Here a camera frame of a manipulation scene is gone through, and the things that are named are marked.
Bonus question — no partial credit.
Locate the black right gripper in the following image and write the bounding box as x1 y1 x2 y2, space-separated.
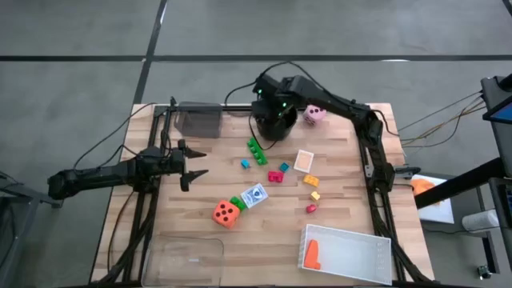
252 74 299 121

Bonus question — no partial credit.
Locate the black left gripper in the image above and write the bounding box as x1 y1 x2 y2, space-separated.
158 138 210 192

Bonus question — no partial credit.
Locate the pink foam die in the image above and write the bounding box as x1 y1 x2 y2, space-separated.
302 104 327 126

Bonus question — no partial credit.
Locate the long green building block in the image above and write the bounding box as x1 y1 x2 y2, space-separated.
246 137 269 166

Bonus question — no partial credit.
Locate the orange foam die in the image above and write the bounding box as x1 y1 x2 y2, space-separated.
211 199 241 230

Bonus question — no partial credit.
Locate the short green building block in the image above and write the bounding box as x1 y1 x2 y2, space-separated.
229 195 248 212

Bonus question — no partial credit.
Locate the white playing card box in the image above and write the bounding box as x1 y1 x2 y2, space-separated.
240 182 270 210

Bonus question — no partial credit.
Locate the large orange building block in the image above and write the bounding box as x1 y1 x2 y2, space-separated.
303 238 322 270

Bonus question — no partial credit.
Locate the black jack-o-lantern bucket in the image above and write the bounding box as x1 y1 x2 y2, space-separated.
247 104 299 151

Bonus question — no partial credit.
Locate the smoky grey plastic bin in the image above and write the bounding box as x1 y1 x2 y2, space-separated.
174 101 223 139

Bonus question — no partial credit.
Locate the clear plastic bin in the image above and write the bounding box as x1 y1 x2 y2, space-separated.
142 235 225 287

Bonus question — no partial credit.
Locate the orange object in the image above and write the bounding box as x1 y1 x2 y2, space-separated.
410 178 441 198

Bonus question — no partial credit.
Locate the white perforated basket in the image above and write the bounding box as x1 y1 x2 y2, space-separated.
298 223 393 286

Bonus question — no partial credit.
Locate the grey metal stand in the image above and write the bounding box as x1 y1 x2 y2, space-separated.
0 171 63 288

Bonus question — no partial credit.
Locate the white paper sheet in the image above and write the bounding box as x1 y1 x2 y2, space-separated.
411 174 456 224

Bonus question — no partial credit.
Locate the black support beam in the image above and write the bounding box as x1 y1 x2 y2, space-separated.
414 158 509 210

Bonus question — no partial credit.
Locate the black monitor stand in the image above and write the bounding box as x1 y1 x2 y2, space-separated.
481 74 512 177

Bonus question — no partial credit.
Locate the blue tablet screen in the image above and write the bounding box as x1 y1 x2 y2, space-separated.
482 102 512 124

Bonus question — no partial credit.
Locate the white paper roll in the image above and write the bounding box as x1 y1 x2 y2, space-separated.
462 209 501 233

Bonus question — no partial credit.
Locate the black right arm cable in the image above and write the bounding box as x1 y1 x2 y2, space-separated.
223 59 357 107

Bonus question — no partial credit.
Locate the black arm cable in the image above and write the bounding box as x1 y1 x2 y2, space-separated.
73 102 177 171
223 59 357 107

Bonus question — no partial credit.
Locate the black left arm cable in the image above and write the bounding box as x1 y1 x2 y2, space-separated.
73 102 177 171

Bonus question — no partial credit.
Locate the black mounting bracket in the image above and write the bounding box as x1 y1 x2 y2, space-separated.
394 165 422 180

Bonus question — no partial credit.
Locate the thin floor cable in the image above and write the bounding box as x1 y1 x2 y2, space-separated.
399 103 487 149
398 90 485 133

